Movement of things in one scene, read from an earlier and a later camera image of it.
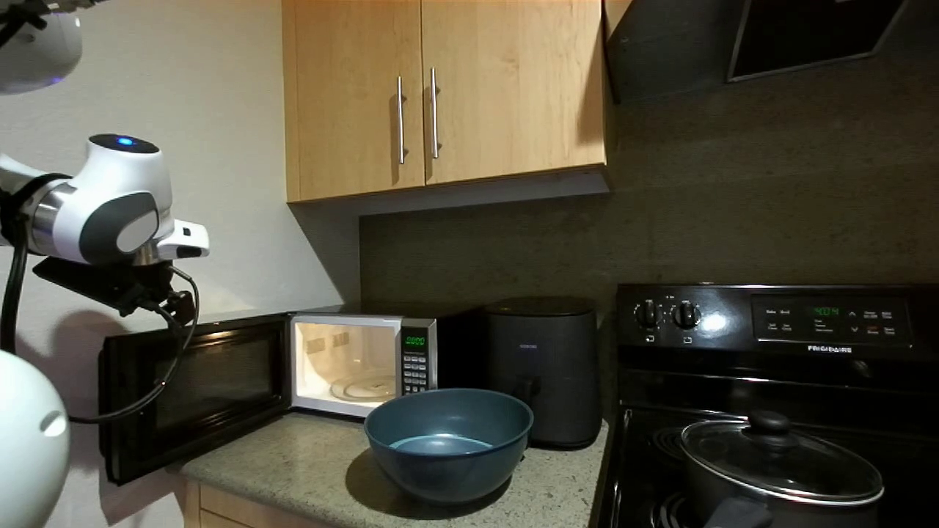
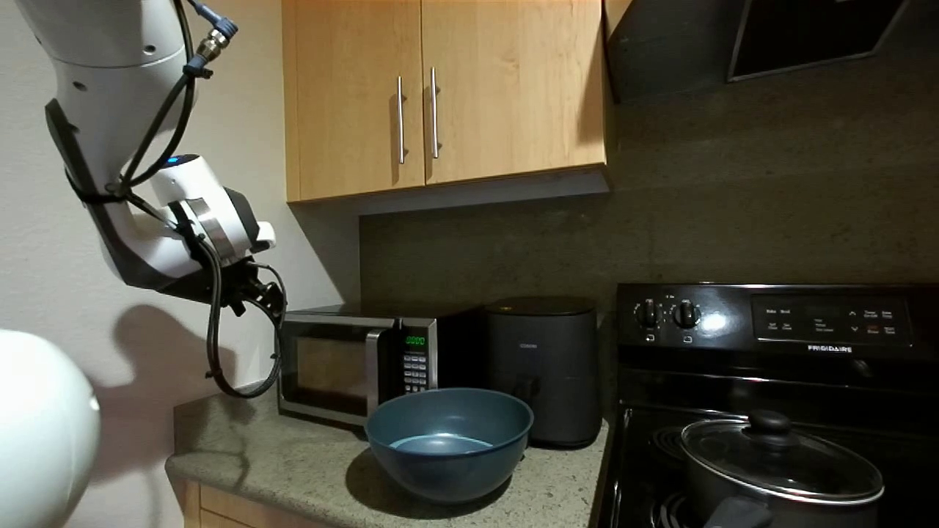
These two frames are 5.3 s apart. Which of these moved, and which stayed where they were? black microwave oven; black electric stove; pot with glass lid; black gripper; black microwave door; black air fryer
Moved: black gripper; black microwave door
Stayed: black electric stove; black microwave oven; pot with glass lid; black air fryer
